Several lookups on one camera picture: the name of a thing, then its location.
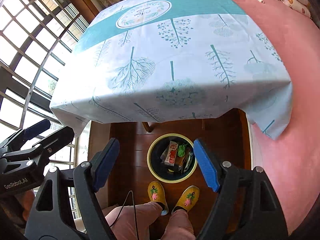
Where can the green wrapper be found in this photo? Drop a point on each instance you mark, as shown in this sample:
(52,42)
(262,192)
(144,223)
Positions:
(181,150)

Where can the red white milk carton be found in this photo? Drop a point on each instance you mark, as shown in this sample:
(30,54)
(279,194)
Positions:
(171,154)

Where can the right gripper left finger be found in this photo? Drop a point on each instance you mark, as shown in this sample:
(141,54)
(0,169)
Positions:
(103,162)

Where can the right pink trouser leg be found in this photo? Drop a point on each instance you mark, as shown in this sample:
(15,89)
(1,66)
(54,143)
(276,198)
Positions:
(179,227)

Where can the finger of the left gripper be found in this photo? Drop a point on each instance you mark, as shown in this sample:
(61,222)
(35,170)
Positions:
(48,145)
(30,131)

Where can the yellow slipper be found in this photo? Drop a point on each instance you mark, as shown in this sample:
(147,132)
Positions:
(156,194)
(188,199)

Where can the pink trouser leg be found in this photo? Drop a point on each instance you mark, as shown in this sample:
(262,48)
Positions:
(179,227)
(127,223)

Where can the pink bed sheet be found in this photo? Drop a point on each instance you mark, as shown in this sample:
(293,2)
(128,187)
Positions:
(291,161)

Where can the right yellow slipper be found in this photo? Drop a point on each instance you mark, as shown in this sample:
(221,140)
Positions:
(188,199)

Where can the leaf pattern tablecloth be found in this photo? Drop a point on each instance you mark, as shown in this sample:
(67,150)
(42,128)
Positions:
(167,60)

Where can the left pink trouser leg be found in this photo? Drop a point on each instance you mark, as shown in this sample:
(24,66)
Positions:
(127,223)

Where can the blue yellow trash bin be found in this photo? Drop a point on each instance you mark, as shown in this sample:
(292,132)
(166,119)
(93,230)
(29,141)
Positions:
(157,153)

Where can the orange snack wrapper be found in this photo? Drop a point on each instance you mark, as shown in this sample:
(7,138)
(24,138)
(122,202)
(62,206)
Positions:
(182,163)

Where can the window frame grid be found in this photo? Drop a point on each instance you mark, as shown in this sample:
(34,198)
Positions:
(37,38)

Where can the left yellow slipper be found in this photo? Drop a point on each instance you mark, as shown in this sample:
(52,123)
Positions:
(156,194)

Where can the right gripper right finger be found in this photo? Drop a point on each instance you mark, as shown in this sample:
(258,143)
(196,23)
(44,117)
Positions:
(209,165)

